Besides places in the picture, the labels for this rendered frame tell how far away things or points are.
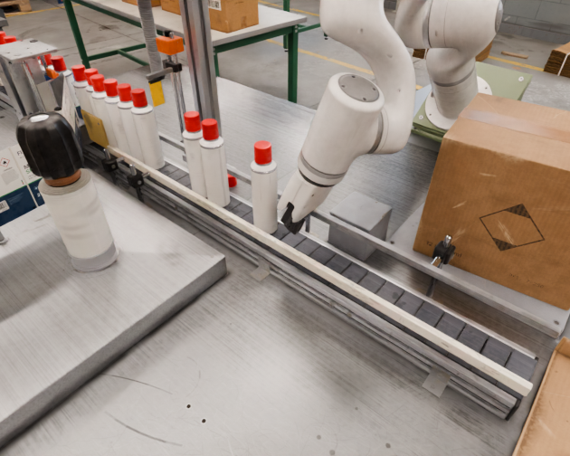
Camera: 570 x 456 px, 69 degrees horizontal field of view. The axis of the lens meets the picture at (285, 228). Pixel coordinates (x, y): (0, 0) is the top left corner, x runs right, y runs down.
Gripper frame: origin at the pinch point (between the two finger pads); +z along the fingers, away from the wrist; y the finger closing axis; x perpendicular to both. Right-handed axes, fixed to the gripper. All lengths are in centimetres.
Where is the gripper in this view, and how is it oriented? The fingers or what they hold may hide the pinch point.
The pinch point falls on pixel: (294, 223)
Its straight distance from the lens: 81.1
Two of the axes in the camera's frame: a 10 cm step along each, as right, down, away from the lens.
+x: 7.2, 6.5, -2.4
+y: -6.4, 4.9, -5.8
